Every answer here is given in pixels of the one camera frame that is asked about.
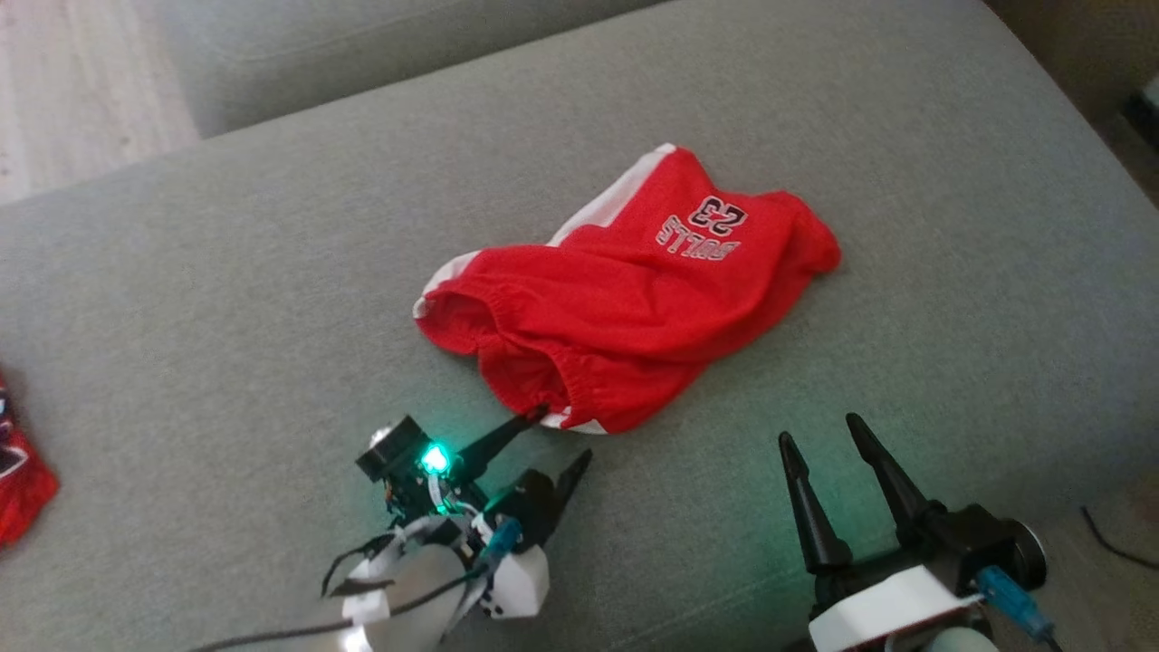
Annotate yellow and grey sofa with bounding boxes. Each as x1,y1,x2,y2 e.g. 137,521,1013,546
0,0,1159,652

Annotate thin black loose cable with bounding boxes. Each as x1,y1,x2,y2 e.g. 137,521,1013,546
1080,505,1159,573

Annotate blue camera plug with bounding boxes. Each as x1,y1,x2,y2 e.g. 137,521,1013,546
483,516,524,570
976,566,1058,646

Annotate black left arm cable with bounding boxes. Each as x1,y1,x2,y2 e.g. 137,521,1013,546
186,570,490,652
321,532,399,599

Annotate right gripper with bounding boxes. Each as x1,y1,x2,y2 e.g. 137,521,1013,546
778,412,986,652

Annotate grey sofa seat cushion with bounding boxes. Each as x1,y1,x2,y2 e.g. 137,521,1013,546
136,0,675,139

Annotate red jersey white trim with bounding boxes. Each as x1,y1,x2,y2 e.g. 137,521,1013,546
0,367,61,549

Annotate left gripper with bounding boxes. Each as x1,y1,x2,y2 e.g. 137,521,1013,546
385,405,595,620

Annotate red basketball shorts white panels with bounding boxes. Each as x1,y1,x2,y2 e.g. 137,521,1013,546
413,142,843,436

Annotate blue left camera plug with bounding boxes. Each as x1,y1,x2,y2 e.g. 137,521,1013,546
483,516,524,570

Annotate blue right camera plug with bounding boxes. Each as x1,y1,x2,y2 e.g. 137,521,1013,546
976,566,1058,646

